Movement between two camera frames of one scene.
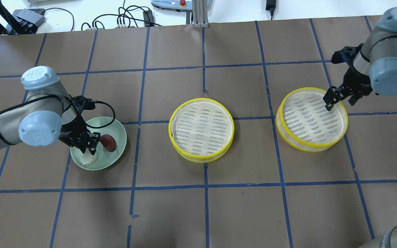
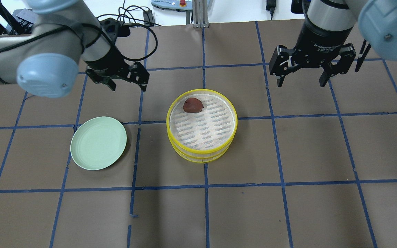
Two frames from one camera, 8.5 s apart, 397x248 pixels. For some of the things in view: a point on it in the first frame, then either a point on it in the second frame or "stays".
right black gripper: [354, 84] to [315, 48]
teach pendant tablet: [183, 5] stays
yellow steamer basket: [303, 123] to [205, 136]
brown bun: [109, 142] to [193, 105]
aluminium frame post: [200, 13] stays
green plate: [105, 158] stays
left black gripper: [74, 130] to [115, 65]
